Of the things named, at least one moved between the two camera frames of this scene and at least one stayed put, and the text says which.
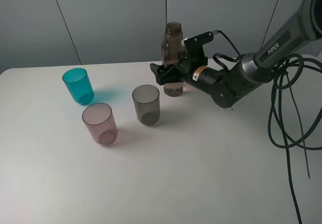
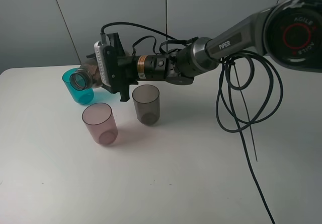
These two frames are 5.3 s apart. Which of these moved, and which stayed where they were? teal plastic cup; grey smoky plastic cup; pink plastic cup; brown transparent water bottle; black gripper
Moved: black gripper; brown transparent water bottle
Stayed: teal plastic cup; pink plastic cup; grey smoky plastic cup
